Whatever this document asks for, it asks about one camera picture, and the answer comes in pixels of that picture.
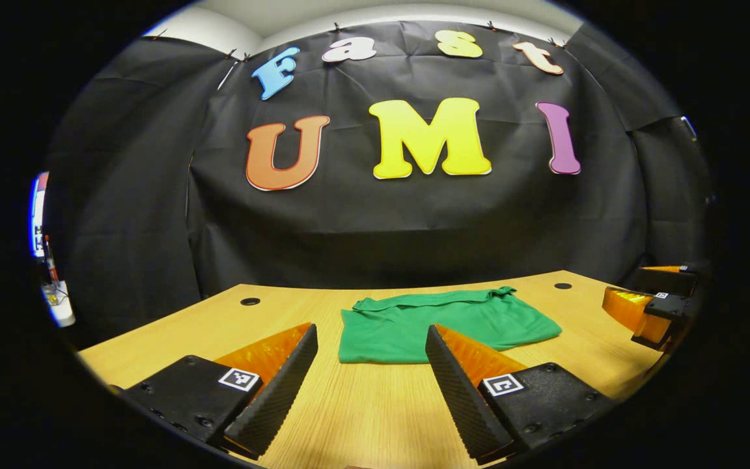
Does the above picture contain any black backdrop cloth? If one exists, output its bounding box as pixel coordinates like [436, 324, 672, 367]
[43, 20, 714, 346]

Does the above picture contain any red bottle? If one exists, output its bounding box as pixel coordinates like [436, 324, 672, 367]
[44, 236, 60, 284]

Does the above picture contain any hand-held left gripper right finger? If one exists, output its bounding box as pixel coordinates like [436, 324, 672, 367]
[424, 323, 617, 466]

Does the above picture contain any white side table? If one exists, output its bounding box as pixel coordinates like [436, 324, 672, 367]
[41, 280, 77, 328]

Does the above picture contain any computer monitor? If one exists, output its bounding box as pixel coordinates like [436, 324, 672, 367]
[28, 171, 51, 259]

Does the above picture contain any green T-shirt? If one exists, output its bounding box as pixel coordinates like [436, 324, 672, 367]
[339, 285, 563, 365]

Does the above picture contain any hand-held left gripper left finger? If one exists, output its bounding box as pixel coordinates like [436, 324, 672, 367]
[111, 322, 319, 461]

